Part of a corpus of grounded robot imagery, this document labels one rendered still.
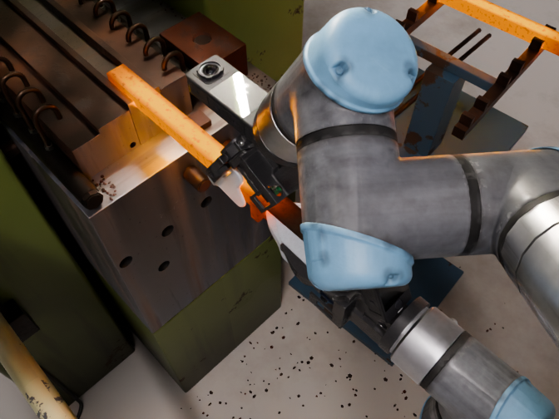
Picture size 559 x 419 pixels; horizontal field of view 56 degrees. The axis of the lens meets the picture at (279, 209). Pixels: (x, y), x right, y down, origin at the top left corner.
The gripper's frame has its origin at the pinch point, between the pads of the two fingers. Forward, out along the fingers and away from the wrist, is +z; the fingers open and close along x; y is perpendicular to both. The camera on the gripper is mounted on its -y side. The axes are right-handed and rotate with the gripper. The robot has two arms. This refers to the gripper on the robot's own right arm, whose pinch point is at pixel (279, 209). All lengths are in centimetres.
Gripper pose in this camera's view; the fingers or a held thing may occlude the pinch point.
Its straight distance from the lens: 63.2
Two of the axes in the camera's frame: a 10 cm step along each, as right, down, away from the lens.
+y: 0.1, 5.6, 8.3
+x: 7.2, -5.8, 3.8
